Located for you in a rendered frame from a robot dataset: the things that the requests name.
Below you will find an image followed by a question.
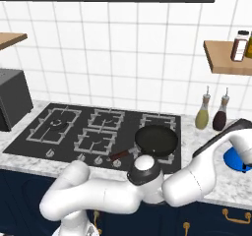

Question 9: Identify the black gas hob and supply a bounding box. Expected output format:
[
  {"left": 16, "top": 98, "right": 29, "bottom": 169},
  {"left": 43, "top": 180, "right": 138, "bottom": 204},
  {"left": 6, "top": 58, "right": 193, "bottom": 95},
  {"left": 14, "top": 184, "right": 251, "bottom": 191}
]
[{"left": 2, "top": 102, "right": 183, "bottom": 175}]

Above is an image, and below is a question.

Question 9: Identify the olive oil bottle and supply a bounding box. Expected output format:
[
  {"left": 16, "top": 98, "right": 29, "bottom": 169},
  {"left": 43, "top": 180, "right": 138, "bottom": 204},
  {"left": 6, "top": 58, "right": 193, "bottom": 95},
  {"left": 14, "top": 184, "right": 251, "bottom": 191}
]
[{"left": 194, "top": 85, "right": 213, "bottom": 131}]

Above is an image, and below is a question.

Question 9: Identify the dark vinegar bottle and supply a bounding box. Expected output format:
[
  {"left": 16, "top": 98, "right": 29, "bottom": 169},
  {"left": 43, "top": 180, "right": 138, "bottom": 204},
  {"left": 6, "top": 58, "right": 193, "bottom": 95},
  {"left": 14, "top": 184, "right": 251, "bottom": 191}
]
[{"left": 212, "top": 87, "right": 231, "bottom": 132}]

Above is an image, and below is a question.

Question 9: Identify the dark grey toaster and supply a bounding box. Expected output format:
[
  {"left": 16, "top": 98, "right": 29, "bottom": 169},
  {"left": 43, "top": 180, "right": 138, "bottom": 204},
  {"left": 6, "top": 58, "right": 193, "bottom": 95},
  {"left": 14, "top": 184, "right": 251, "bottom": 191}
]
[{"left": 0, "top": 68, "right": 34, "bottom": 133}]

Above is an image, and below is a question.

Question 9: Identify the navy cupboard door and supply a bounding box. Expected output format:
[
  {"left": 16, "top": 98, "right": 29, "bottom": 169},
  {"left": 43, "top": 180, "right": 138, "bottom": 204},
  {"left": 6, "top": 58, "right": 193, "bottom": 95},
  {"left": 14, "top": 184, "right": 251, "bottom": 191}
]
[
  {"left": 0, "top": 168, "right": 68, "bottom": 236},
  {"left": 97, "top": 203, "right": 199, "bottom": 236}
]

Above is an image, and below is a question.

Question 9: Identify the brown bottle black cap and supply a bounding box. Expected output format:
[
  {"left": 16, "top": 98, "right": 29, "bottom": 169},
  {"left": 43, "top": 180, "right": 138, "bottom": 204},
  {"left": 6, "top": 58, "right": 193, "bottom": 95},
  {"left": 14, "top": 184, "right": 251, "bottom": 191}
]
[{"left": 229, "top": 29, "right": 251, "bottom": 63}]

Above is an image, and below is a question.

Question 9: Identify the yellow green bottle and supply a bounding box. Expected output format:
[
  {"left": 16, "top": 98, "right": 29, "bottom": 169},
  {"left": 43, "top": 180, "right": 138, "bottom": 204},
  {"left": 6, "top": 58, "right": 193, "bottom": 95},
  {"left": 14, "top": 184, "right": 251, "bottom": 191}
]
[{"left": 244, "top": 30, "right": 252, "bottom": 59}]

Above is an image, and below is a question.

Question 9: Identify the navy drawer front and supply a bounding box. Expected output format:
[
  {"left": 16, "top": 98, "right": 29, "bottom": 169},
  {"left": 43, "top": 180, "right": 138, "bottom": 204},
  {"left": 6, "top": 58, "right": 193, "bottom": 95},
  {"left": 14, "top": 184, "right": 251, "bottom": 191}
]
[{"left": 197, "top": 202, "right": 252, "bottom": 236}]

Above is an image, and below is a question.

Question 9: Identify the black frying pan brown handle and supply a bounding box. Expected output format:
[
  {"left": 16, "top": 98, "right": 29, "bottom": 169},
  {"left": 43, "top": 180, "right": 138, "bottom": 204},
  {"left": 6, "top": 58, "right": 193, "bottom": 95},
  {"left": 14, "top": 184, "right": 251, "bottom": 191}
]
[{"left": 108, "top": 124, "right": 180, "bottom": 162}]

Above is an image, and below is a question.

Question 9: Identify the wooden wall shelf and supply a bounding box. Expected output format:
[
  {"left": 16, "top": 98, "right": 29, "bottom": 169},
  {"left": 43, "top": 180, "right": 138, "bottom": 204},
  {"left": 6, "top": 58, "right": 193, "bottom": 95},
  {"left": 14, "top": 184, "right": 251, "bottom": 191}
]
[
  {"left": 0, "top": 31, "right": 29, "bottom": 51},
  {"left": 203, "top": 39, "right": 252, "bottom": 77}
]

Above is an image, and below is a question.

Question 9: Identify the brass cupboard handle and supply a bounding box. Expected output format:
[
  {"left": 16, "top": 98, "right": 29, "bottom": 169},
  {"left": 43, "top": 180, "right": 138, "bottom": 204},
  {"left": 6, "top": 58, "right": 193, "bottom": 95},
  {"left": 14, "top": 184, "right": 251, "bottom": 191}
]
[{"left": 93, "top": 209, "right": 103, "bottom": 236}]

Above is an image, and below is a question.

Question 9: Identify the brass drawer handle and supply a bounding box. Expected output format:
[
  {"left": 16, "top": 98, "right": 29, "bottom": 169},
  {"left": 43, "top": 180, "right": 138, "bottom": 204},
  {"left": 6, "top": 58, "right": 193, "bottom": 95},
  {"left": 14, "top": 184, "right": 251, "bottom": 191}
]
[{"left": 221, "top": 207, "right": 252, "bottom": 225}]

